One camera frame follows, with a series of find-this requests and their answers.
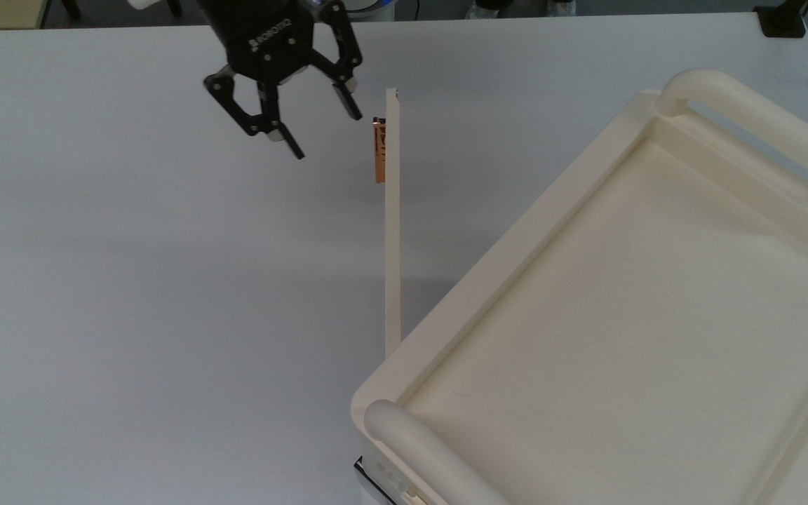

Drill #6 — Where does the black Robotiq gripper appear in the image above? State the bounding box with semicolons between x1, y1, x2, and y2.
197;0;364;160

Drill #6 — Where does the copper door handle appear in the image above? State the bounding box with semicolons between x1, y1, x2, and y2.
373;117;386;184

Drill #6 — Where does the cream cabinet door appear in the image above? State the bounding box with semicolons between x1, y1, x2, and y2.
384;88;403;358

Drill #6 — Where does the cream plastic cabinet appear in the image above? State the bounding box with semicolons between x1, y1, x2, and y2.
350;68;808;505

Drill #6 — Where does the black table clamp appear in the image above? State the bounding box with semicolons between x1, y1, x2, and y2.
755;0;808;38

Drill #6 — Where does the cream cabinet carry handle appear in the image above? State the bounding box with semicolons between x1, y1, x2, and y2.
655;68;808;222

